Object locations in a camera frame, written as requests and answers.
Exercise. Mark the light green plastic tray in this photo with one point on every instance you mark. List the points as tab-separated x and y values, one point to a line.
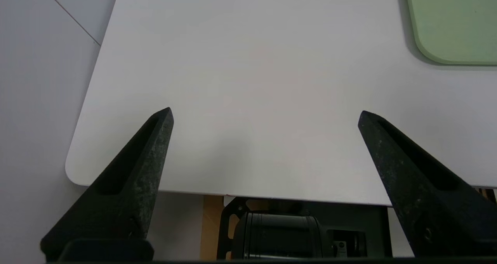
454	23

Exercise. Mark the light wooden panel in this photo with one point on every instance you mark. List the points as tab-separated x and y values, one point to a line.
211	225

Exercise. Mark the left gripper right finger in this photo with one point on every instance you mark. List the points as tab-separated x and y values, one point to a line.
431	202

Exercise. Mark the black cylindrical robot motor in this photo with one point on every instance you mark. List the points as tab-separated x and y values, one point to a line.
275	237

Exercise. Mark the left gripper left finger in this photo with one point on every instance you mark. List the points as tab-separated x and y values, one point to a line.
124	194

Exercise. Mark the black robot chassis frame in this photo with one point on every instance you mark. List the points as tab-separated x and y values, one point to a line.
349	225

